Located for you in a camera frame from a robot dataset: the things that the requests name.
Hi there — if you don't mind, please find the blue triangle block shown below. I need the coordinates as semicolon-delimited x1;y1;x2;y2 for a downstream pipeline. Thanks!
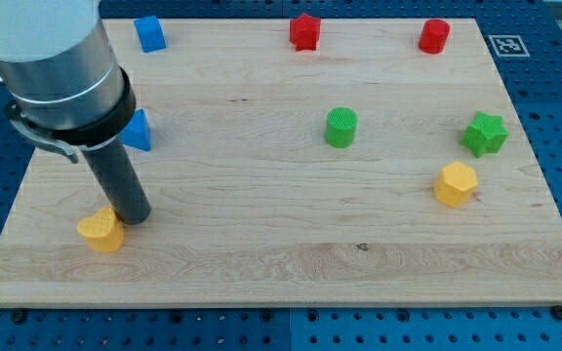
119;109;151;151

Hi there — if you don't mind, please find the blue cube block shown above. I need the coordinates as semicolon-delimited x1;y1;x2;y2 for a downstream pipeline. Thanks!
134;16;167;53

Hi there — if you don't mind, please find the wooden board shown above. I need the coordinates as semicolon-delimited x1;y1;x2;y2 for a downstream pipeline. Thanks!
0;19;562;309

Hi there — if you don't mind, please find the green star block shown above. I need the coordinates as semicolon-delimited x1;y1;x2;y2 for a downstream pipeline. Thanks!
460;111;509;158

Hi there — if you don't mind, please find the black bolt left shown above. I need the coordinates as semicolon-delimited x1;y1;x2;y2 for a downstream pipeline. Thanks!
10;309;26;325

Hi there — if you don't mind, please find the yellow heart block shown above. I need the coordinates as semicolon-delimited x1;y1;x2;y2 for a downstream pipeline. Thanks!
77;207;125;253

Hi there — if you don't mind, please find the green cylinder block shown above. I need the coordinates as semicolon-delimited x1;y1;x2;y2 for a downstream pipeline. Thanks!
325;107;358;148

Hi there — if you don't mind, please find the black bolt right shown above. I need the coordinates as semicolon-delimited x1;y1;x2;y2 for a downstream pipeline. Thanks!
550;305;562;321

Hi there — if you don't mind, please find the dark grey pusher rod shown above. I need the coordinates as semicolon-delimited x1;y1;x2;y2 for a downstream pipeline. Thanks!
80;137;151;225

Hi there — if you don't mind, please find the red cylinder block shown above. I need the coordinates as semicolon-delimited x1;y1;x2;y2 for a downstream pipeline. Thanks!
419;19;451;55

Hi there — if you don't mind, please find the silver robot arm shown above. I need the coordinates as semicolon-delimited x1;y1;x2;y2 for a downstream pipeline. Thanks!
0;0;136;162

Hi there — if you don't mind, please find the black bolt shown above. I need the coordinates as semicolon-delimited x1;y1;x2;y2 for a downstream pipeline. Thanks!
10;309;26;325
550;305;562;321

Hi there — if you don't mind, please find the fiducial marker tag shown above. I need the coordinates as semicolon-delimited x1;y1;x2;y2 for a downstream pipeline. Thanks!
488;34;530;58

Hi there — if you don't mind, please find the yellow hexagon block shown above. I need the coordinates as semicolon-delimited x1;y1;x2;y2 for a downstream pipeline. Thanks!
433;162;478;208

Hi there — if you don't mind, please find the red star block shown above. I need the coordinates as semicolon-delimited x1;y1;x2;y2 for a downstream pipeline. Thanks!
289;13;321;52

